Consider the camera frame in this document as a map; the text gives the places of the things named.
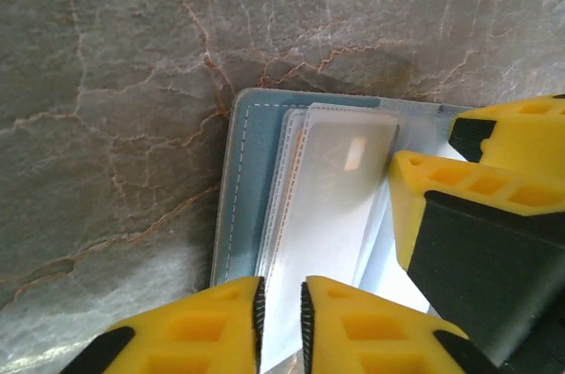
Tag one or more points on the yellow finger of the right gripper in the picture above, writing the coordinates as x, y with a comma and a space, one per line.
525, 136
476, 250

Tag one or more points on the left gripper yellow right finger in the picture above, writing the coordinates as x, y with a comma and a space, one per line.
366, 334

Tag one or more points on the white chip card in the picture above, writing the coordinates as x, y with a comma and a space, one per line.
326, 215

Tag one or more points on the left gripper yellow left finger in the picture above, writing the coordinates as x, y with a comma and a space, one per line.
190, 330

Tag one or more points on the blue card holder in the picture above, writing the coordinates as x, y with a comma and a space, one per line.
247, 180

